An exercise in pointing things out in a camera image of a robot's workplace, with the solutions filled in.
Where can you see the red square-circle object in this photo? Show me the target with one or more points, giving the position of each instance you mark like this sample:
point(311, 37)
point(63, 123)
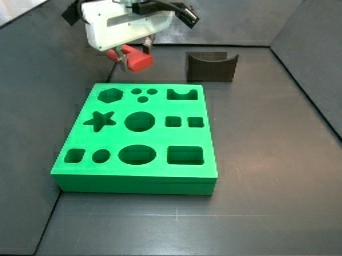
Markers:
point(138, 60)

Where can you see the green shape-sorter fixture block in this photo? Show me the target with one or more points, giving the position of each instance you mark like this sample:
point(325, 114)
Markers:
point(140, 140)

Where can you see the black curved support bracket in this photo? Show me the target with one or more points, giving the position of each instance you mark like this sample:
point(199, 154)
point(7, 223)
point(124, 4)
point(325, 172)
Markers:
point(210, 66)

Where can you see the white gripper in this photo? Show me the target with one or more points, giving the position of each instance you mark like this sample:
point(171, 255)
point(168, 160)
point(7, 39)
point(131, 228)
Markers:
point(112, 26)

